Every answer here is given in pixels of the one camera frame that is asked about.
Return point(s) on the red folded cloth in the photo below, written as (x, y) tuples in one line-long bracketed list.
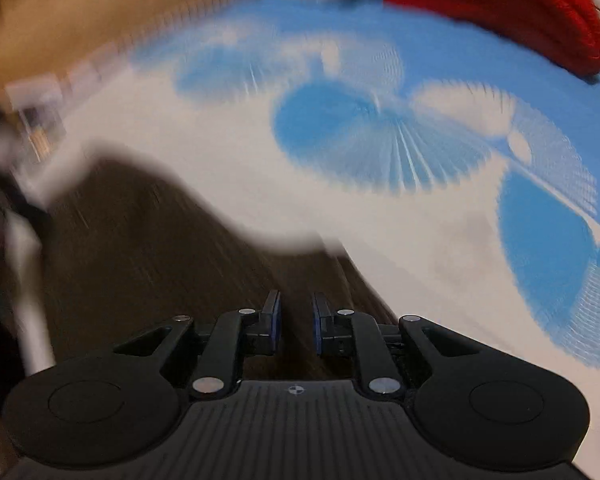
[(505, 5)]

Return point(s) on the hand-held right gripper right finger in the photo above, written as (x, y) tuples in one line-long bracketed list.
[(317, 327)]

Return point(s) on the blue white printed blanket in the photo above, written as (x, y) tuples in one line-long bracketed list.
[(430, 240)]

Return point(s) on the brown cardboard box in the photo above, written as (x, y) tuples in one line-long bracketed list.
[(90, 15)]

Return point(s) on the white pole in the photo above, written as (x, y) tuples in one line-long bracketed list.
[(30, 300)]

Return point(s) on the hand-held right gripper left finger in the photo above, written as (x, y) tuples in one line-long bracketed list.
[(276, 325)]

